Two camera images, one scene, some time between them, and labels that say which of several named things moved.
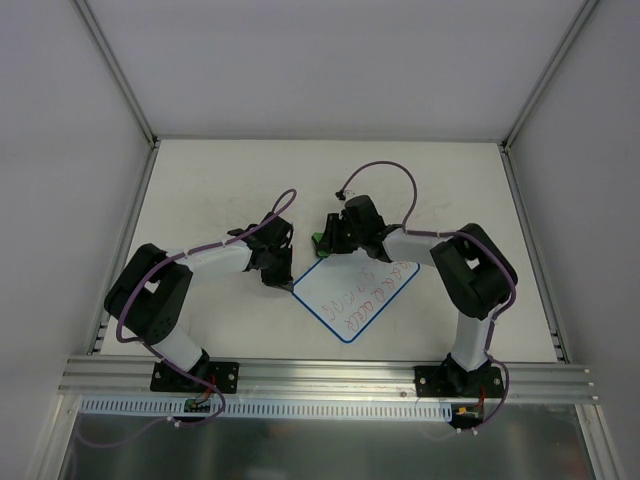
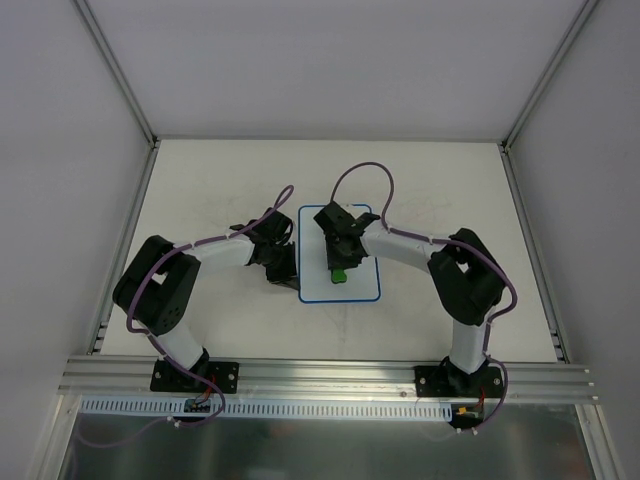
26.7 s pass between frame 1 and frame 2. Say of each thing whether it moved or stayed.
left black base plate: stayed
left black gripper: stayed
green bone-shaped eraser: moved
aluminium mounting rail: stayed
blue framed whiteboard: moved
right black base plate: stayed
